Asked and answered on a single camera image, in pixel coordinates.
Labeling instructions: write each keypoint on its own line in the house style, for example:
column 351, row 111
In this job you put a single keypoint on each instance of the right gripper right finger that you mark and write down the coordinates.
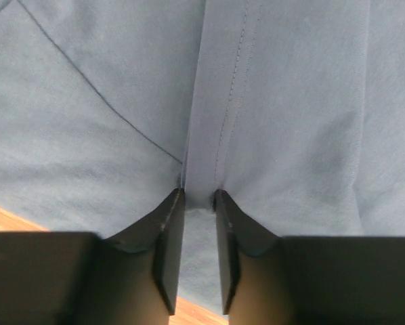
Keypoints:
column 267, row 279

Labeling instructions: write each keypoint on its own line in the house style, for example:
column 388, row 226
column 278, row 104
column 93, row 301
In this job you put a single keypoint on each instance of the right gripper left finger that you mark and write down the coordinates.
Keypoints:
column 80, row 278

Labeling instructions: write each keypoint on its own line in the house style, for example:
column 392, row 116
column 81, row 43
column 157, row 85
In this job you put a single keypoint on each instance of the blue-grey t shirt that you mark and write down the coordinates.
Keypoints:
column 295, row 108

